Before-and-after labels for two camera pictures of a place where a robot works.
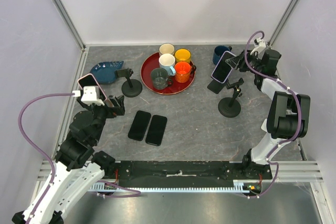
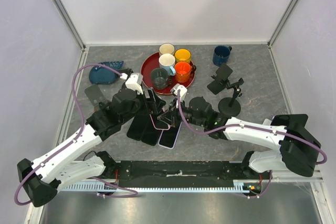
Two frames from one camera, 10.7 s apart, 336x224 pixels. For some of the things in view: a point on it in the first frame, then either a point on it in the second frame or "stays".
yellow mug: (182, 55) stays
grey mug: (160, 78) stays
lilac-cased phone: (222, 71) → (168, 137)
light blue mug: (167, 61) stays
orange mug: (182, 70) stays
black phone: (139, 125) stays
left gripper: (118, 109) → (155, 103)
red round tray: (152, 62) stays
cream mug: (166, 48) stays
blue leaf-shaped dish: (105, 72) stays
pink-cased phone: (89, 80) → (158, 124)
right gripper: (238, 62) → (171, 117)
